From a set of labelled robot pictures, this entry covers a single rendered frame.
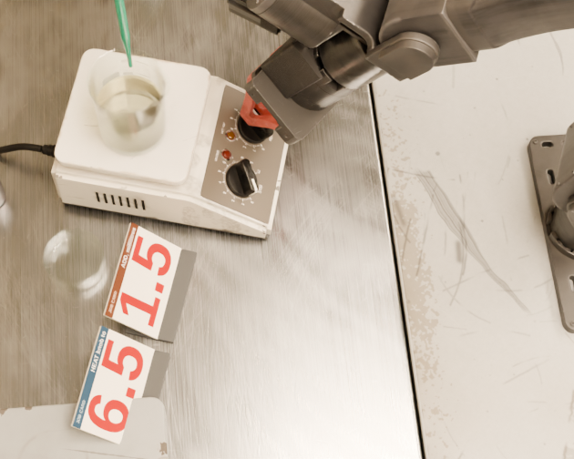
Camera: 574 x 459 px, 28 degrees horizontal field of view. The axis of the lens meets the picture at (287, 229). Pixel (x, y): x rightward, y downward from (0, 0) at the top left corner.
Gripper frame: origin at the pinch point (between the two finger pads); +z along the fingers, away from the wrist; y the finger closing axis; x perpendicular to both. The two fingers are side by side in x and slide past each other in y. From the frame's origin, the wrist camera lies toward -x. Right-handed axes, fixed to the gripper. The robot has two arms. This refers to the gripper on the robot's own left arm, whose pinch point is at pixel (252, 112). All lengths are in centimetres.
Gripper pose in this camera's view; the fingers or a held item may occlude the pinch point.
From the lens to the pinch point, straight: 105.2
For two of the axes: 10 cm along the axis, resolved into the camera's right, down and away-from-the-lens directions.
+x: 6.3, 7.5, 2.0
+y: -5.6, 6.2, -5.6
